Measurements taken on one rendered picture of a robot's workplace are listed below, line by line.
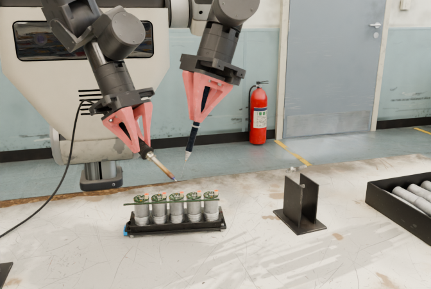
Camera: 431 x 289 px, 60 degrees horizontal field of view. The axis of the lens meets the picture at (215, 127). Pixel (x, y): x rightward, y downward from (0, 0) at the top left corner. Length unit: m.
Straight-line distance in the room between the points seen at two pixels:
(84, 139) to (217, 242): 0.47
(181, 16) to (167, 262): 0.63
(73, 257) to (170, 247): 0.14
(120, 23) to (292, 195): 0.39
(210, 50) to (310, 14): 2.91
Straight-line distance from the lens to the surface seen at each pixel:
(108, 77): 0.66
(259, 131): 3.27
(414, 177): 0.84
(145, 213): 0.62
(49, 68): 0.92
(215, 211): 0.63
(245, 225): 0.66
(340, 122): 3.80
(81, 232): 0.68
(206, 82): 0.57
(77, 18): 0.68
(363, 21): 3.76
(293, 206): 0.66
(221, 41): 0.59
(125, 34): 0.61
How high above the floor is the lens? 1.09
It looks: 16 degrees down
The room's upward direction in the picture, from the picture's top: straight up
